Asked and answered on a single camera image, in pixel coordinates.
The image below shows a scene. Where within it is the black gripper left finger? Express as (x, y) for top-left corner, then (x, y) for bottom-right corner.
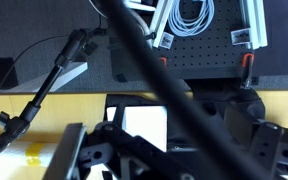
(43, 123), (86, 180)

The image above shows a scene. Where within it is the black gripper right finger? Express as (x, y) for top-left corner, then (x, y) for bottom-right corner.
(224, 107), (283, 180)

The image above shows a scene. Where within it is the white roll yellow tape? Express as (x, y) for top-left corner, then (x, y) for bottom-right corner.
(0, 141), (57, 180)

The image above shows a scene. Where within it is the white rectangular board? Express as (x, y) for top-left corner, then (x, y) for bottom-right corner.
(118, 106), (167, 152)

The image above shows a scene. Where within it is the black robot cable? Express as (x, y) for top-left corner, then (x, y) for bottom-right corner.
(97, 0), (272, 180)

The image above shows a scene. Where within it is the aluminium extrusion rail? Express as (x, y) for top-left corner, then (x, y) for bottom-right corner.
(231, 0), (268, 50)
(149, 0), (174, 47)

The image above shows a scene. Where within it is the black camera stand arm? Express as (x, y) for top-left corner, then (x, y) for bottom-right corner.
(0, 28), (106, 153)

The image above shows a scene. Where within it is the coiled white cable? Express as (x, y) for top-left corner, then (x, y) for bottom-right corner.
(167, 0), (216, 38)

